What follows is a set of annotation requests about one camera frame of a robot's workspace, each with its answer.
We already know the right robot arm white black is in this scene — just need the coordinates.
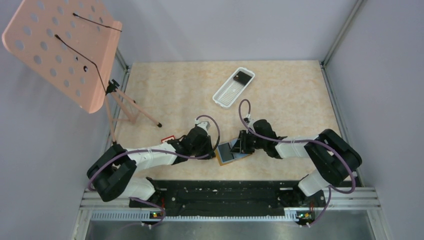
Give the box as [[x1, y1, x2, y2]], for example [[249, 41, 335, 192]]
[[230, 118, 363, 198]]

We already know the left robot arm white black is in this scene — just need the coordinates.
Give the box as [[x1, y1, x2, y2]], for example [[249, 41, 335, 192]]
[[86, 121, 215, 202]]

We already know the red white grid card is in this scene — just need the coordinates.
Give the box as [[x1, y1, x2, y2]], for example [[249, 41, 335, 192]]
[[161, 135, 176, 143]]

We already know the black card stack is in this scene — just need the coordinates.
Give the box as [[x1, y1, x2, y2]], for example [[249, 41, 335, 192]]
[[232, 71, 253, 86]]

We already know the white perforated plastic tray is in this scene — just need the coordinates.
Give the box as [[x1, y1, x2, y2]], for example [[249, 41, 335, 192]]
[[212, 67, 256, 109]]

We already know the pink perforated music stand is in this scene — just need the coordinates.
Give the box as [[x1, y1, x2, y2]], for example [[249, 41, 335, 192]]
[[1, 0, 163, 146]]

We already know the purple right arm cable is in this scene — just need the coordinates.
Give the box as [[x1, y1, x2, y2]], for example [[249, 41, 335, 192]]
[[238, 99, 357, 228]]

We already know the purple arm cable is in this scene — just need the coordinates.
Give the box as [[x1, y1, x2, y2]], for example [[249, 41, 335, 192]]
[[86, 114, 222, 229], [238, 99, 357, 228]]

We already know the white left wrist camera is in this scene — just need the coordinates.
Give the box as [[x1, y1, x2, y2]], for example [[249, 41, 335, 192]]
[[194, 120, 211, 132]]

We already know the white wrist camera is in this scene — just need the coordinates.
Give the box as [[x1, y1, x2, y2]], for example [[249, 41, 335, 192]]
[[194, 120, 211, 132], [243, 113, 256, 129]]

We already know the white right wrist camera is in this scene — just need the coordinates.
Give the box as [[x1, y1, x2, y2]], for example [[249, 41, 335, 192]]
[[243, 113, 256, 129]]

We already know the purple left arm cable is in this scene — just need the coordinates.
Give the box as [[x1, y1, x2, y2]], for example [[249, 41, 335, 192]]
[[86, 114, 222, 229]]

